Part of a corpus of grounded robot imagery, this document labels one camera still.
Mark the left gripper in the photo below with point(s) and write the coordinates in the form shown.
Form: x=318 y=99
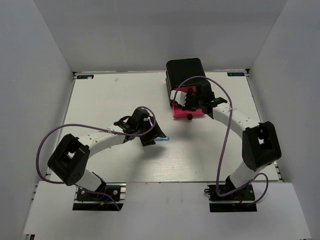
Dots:
x=149 y=140

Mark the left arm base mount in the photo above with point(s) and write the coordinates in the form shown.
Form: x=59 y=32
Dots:
x=112 y=200

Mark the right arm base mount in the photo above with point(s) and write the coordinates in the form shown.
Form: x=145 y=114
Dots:
x=236 y=202

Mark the left corner label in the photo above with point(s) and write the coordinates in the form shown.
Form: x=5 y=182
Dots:
x=87 y=76

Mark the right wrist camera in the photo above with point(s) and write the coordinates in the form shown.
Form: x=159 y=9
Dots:
x=178 y=98

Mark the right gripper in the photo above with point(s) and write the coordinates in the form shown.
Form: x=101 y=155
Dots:
x=186 y=106

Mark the right corner label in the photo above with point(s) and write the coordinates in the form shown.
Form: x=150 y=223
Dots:
x=235 y=74

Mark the black drawer cabinet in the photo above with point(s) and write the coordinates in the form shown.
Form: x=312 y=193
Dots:
x=179 y=70

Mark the pink bottom drawer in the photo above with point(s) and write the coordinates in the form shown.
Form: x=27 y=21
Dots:
x=178 y=113

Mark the corner label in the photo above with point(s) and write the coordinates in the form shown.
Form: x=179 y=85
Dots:
x=87 y=76
x=235 y=74

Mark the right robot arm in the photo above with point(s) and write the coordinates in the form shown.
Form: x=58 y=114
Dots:
x=260 y=145

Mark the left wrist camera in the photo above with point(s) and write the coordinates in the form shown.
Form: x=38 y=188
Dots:
x=149 y=121

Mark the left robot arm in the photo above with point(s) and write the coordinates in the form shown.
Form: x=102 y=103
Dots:
x=69 y=159

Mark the blue correction tape case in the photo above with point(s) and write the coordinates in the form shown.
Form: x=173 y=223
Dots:
x=162 y=139

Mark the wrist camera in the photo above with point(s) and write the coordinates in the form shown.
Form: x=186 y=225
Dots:
x=149 y=121
x=178 y=98

